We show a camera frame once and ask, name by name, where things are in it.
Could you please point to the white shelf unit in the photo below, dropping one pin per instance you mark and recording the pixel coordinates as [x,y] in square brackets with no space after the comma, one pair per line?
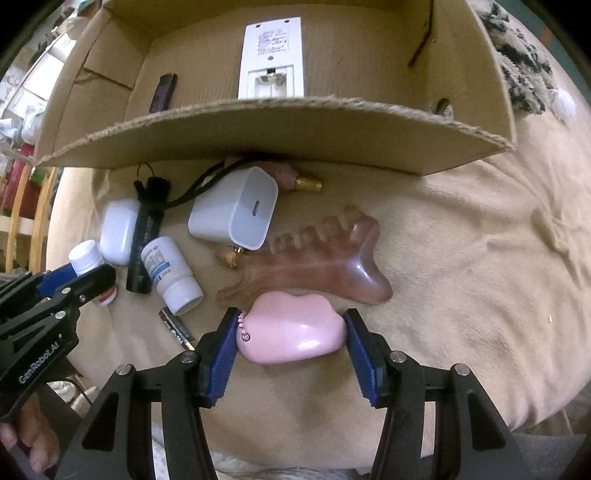
[27,92]

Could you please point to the beige blanket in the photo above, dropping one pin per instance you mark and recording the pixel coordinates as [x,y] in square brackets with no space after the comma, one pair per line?
[461,277]

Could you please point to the black gold battery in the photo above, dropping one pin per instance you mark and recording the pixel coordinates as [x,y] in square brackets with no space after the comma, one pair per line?
[178,330]

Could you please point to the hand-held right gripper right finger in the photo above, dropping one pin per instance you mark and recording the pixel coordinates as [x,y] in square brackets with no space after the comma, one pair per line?
[364,362]

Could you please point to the pink cloud-shaped case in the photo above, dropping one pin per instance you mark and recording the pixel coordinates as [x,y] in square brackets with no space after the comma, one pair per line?
[295,327]

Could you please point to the white earbuds case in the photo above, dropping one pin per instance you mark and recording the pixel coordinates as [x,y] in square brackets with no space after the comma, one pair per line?
[117,230]

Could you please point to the person's grey trousers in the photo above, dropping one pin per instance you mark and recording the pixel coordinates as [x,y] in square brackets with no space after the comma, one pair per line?
[554,457]

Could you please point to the person's left hand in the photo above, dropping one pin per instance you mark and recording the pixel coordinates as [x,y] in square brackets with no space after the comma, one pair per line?
[41,443]

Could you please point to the white blue-label pill bottle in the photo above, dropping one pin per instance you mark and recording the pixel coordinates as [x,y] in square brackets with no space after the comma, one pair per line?
[171,277]

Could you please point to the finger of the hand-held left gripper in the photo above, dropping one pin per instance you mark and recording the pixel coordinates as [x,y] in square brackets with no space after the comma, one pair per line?
[87,284]
[55,279]

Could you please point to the black speckled cloth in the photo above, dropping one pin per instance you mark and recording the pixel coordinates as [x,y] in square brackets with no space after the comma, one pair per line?
[521,60]

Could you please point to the cardboard box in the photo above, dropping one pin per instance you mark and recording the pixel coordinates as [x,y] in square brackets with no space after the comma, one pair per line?
[323,131]

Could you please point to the white red-label pill bottle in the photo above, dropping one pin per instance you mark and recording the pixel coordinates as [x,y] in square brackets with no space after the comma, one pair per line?
[87,257]

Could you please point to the small brass fitting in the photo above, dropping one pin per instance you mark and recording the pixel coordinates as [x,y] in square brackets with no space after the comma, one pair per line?
[231,258]

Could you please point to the white charger adapter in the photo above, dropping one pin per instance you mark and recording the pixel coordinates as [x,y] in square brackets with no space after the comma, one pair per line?
[231,212]

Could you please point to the wooden frame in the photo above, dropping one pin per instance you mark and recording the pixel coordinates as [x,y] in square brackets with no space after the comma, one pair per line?
[23,217]

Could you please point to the pink brass-tipped fitting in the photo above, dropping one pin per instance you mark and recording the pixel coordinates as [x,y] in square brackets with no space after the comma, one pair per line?
[286,177]

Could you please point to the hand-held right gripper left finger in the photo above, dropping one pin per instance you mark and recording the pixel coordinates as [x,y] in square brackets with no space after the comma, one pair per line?
[221,357]

